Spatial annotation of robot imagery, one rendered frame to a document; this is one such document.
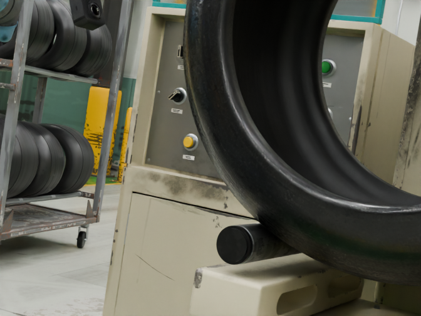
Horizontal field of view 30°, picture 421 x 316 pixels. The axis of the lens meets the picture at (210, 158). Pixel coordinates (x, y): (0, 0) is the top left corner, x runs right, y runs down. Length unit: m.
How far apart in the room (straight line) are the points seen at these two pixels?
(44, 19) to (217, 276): 3.82
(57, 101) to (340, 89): 10.18
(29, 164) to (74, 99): 6.96
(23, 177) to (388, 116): 3.17
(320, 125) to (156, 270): 0.76
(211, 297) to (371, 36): 0.81
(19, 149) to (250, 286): 3.74
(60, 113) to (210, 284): 10.79
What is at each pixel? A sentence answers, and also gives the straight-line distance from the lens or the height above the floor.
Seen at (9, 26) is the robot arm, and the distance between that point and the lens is 1.26.
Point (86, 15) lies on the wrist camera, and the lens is 1.15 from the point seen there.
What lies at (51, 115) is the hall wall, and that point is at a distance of 11.75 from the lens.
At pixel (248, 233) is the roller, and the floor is 0.92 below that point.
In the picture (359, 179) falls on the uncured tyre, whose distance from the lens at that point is 1.11.
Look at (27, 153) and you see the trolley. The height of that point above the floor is 0.67.
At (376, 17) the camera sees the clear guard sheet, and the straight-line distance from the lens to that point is 1.61.
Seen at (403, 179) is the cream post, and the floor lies 0.99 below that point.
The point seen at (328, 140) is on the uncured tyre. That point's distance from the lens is 1.13.
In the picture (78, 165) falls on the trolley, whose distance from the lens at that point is 5.28.
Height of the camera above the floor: 1.04
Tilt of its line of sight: 3 degrees down
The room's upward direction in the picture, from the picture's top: 9 degrees clockwise
